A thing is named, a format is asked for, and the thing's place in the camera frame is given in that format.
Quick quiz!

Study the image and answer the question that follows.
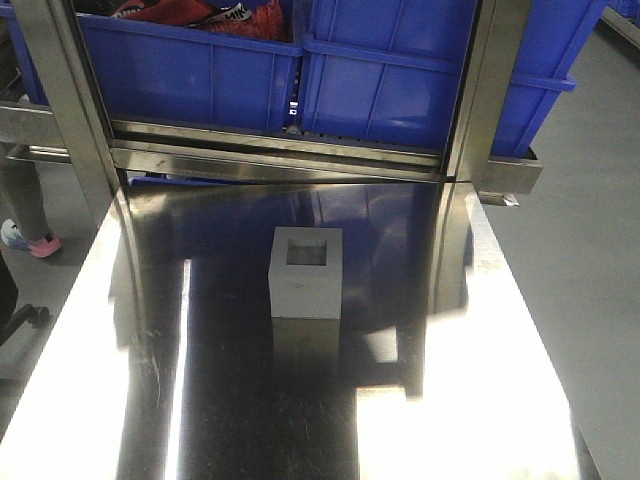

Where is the stainless steel rack frame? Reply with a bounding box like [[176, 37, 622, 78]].
[[1, 1, 541, 222]]

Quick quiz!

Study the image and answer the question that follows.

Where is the red black clothing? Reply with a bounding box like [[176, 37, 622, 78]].
[[109, 0, 289, 42]]

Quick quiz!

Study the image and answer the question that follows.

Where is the blue plastic bin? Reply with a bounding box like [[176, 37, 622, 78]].
[[301, 1, 605, 157]]

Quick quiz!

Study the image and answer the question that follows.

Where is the person leg with sneaker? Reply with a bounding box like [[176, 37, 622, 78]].
[[1, 142, 62, 258]]

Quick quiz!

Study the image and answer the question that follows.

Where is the gray hollow cube base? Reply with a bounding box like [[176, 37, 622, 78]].
[[268, 226, 343, 320]]

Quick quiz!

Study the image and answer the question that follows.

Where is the blue bin with clothes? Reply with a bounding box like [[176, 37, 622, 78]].
[[74, 1, 303, 131]]

